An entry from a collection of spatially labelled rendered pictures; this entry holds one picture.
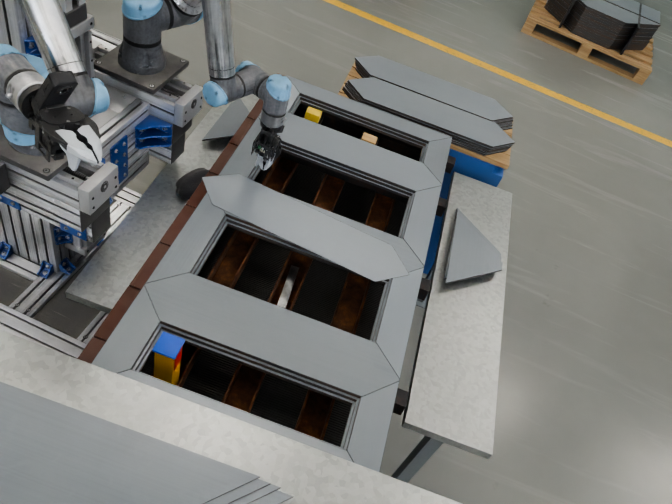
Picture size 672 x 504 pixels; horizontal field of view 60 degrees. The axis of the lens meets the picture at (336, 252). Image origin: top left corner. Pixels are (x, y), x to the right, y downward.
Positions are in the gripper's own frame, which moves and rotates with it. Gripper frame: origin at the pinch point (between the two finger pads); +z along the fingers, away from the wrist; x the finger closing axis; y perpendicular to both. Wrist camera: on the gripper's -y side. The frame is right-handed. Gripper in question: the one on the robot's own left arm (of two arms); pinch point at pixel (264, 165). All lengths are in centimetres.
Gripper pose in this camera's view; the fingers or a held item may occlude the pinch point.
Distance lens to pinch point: 205.7
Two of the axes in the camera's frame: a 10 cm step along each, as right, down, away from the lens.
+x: 9.4, 3.5, 0.0
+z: -2.4, 6.5, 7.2
